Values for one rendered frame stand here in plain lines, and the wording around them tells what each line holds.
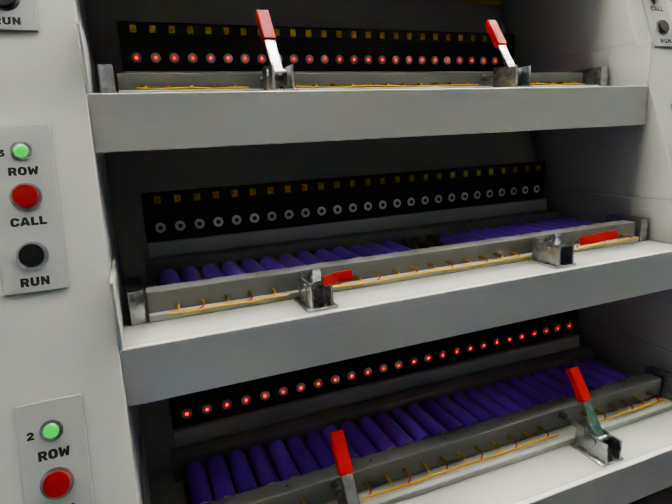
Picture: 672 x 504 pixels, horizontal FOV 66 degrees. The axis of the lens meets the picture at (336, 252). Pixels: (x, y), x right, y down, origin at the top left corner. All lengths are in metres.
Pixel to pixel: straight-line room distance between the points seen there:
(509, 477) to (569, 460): 0.07
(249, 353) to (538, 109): 0.40
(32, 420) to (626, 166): 0.68
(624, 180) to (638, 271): 0.15
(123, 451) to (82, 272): 0.13
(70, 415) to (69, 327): 0.06
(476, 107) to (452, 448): 0.34
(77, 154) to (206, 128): 0.10
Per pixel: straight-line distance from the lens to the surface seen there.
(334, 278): 0.38
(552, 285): 0.56
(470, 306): 0.50
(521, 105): 0.60
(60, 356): 0.41
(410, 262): 0.52
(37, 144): 0.44
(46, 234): 0.42
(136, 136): 0.45
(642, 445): 0.65
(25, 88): 0.46
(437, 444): 0.55
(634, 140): 0.75
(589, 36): 0.80
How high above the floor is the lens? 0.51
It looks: 7 degrees up
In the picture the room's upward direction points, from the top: 10 degrees counter-clockwise
